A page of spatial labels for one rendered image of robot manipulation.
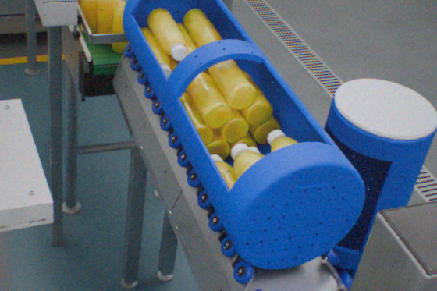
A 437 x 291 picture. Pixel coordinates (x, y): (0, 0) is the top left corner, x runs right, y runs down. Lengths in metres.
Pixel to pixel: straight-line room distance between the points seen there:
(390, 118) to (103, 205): 1.48
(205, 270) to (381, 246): 1.09
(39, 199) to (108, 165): 1.76
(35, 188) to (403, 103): 1.01
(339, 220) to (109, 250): 1.49
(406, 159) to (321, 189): 0.55
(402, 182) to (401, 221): 1.43
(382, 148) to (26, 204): 0.90
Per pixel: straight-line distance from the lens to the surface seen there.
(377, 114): 1.84
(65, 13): 2.09
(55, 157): 2.48
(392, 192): 1.90
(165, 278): 2.66
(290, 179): 1.27
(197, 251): 1.58
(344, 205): 1.39
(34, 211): 1.40
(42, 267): 2.70
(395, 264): 0.46
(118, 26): 2.14
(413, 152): 1.84
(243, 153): 1.42
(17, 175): 1.46
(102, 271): 2.68
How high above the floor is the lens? 1.99
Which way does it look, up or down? 35 degrees down
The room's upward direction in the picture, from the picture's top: 9 degrees clockwise
